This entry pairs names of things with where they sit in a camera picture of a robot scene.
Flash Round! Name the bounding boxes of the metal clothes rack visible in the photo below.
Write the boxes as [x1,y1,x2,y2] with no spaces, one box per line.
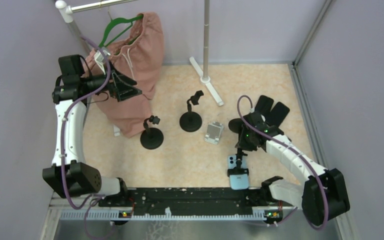
[54,0,225,137]

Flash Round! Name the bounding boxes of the black smartphone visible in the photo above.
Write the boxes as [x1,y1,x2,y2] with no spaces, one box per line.
[266,102,290,127]
[254,95,274,116]

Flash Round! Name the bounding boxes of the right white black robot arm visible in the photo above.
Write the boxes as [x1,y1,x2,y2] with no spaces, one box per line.
[228,112,351,229]

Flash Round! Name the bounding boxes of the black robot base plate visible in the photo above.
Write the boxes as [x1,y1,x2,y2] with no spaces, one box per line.
[99,187,292,225]

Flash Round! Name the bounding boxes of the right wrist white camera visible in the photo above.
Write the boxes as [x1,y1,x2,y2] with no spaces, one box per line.
[248,110,265,125]

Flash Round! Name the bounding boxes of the blue-cased smartphone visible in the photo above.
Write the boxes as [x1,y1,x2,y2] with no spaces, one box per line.
[227,154,250,191]

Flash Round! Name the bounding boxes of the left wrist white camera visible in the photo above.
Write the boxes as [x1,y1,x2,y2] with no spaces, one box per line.
[93,47,111,74]

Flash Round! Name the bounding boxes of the green clothes hanger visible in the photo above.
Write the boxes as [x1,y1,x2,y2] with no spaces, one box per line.
[98,13,144,47]

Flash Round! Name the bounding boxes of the black phone stand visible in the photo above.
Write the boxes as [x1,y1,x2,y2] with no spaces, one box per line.
[227,118,250,177]
[140,115,164,150]
[179,90,204,133]

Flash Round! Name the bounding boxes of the wrist white camera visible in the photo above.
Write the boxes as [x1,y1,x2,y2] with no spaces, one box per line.
[248,110,265,125]
[93,47,111,74]

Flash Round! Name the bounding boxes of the pink hanging garment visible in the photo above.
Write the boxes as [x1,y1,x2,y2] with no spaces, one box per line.
[92,11,165,138]

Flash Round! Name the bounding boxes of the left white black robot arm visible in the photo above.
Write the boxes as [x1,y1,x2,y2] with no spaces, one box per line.
[42,54,142,199]

